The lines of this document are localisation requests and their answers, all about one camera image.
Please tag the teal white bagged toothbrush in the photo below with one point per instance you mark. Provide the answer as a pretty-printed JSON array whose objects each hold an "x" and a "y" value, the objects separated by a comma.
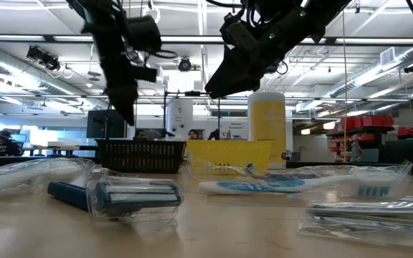
[{"x": 31, "y": 173}]

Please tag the black ceiling camera cluster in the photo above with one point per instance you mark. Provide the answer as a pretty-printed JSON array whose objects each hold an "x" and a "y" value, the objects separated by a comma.
[{"x": 43, "y": 57}]

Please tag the black plastic basket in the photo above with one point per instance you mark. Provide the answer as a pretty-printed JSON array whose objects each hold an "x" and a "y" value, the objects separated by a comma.
[{"x": 142, "y": 157}]

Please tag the black overhead camera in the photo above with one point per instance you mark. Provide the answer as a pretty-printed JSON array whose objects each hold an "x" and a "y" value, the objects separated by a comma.
[{"x": 185, "y": 65}]

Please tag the yellow white wipes canister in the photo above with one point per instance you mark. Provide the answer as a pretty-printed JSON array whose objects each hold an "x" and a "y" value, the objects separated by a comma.
[{"x": 266, "y": 122}]

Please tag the white cylindrical tank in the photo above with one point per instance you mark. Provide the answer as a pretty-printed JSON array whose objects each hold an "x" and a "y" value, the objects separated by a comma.
[{"x": 179, "y": 118}]

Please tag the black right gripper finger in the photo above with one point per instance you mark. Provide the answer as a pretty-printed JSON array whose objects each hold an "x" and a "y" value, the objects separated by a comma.
[{"x": 235, "y": 80}]

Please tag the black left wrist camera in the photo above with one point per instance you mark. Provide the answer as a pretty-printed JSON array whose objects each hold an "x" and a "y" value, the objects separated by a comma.
[{"x": 143, "y": 34}]

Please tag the person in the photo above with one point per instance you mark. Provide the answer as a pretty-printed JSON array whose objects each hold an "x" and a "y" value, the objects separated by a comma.
[
  {"x": 193, "y": 134},
  {"x": 5, "y": 145},
  {"x": 142, "y": 135}
]

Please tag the yellow plastic basket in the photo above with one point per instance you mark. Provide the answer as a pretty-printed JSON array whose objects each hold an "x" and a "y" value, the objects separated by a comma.
[{"x": 228, "y": 152}]

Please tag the blue white bagged toothbrush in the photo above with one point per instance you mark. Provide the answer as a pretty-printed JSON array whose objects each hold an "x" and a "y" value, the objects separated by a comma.
[{"x": 256, "y": 186}]

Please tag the small red storage bin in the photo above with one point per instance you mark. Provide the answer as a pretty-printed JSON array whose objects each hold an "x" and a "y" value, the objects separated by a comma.
[{"x": 406, "y": 132}]

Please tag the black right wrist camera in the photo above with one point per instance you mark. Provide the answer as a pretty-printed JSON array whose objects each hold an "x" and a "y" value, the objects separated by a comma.
[{"x": 242, "y": 36}]

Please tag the black overhead light bar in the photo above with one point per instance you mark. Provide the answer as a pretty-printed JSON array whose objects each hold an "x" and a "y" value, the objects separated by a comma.
[{"x": 192, "y": 38}]

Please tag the black computer monitor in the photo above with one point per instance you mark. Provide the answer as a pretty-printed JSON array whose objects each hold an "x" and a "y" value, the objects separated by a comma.
[{"x": 97, "y": 123}]

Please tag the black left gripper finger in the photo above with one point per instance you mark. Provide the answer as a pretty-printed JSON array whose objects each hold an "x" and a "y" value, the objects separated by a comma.
[{"x": 125, "y": 104}]

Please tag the black metal frame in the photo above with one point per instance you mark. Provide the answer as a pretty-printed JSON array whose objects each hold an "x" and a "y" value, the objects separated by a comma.
[{"x": 192, "y": 93}]

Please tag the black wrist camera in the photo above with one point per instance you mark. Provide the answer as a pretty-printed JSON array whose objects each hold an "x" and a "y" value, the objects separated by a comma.
[
  {"x": 242, "y": 36},
  {"x": 143, "y": 34}
]

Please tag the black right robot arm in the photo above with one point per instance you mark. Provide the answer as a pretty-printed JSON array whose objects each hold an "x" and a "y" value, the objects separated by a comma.
[{"x": 317, "y": 14}]

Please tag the large red storage bin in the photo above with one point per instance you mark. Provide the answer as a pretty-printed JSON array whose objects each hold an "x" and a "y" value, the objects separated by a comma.
[{"x": 368, "y": 122}]

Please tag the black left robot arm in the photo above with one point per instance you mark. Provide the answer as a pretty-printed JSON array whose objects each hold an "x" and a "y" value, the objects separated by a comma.
[{"x": 95, "y": 9}]

